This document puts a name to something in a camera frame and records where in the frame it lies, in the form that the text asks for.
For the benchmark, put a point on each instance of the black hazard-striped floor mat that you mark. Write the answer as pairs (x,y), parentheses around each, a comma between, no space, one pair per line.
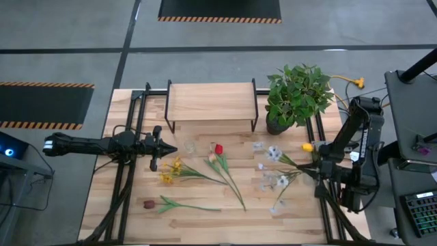
(41,106)
(218,8)

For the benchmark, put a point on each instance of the smooth clear glass vase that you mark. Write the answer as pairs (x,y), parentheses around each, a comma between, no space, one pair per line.
(190,146)

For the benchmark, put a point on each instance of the dark flat tablet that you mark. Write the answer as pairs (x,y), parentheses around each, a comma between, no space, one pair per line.
(414,166)

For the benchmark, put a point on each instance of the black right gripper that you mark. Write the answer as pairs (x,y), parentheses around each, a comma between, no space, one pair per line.
(329,172)

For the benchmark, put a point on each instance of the black caster wheel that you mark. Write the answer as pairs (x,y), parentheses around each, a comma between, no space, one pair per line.
(395,232)

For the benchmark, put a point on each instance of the black keyboard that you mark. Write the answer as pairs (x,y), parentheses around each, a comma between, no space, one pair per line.
(423,215)

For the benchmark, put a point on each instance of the yellow daffodil spray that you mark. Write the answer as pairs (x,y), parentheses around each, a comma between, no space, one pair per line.
(175,165)

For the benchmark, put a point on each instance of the green plant black pot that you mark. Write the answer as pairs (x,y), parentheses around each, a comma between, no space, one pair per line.
(297,95)

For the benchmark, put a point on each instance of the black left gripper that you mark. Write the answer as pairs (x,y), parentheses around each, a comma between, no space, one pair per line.
(156,147)

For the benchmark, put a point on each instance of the yellow tulip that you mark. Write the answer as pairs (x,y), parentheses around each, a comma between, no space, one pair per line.
(307,147)

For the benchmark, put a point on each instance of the black aluminium rig frame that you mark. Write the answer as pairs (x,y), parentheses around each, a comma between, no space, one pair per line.
(136,112)

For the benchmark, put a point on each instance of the red tulip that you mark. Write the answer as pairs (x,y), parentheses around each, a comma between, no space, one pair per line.
(218,149)

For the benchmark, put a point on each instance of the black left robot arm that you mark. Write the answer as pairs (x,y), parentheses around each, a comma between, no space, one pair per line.
(88,145)

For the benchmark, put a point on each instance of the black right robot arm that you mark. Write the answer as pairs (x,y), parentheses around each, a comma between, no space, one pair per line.
(367,143)

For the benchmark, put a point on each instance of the white paper sheet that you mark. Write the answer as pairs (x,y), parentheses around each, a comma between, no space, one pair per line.
(354,156)

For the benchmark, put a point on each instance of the white flower spray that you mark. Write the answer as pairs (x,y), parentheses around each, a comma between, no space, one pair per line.
(274,152)

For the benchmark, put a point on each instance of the maroon tulip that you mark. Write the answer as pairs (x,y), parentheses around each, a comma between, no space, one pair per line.
(149,204)

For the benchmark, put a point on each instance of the grey metal bracket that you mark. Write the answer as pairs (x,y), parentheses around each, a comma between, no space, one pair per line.
(316,146)

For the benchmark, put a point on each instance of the grey side desk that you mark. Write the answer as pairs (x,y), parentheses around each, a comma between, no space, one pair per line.
(399,181)
(409,109)

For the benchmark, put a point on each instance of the pink tulip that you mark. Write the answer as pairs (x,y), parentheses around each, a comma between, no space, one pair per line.
(212,157)

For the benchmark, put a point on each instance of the black computer blue light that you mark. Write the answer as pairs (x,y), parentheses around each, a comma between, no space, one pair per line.
(12,147)

